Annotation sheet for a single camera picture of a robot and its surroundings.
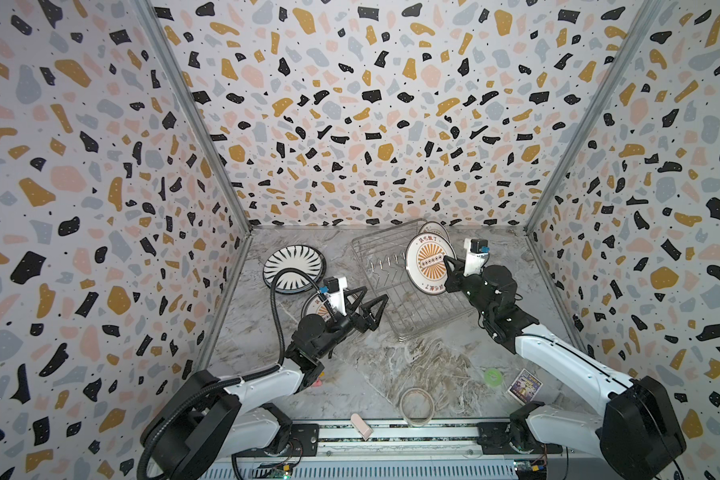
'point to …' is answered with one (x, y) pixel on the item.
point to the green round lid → (493, 377)
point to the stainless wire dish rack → (409, 310)
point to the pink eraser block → (361, 426)
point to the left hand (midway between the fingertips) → (377, 291)
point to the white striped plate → (302, 257)
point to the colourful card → (524, 387)
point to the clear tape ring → (401, 407)
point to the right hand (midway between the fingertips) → (443, 252)
